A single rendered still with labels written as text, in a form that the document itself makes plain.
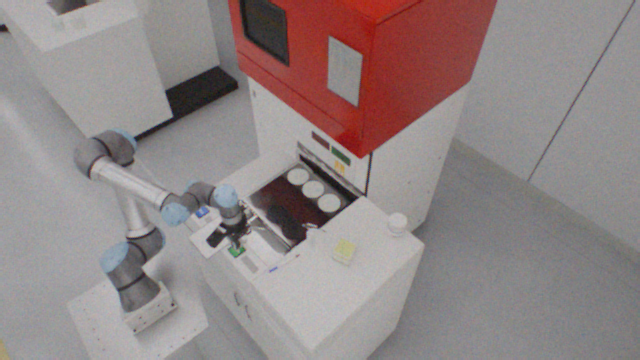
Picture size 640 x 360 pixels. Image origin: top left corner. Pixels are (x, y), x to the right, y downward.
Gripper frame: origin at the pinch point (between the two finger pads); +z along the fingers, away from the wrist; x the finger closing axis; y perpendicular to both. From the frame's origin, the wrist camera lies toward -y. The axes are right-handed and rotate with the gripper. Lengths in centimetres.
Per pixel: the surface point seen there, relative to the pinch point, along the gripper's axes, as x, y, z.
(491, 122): -5, 207, 57
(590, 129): -59, 207, 27
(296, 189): 11.1, 41.9, 7.6
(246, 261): -6.5, 0.6, 2.1
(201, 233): 16.2, -5.3, 1.3
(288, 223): -0.9, 26.9, 7.7
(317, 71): 9, 53, -54
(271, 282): -20.7, 2.0, 1.2
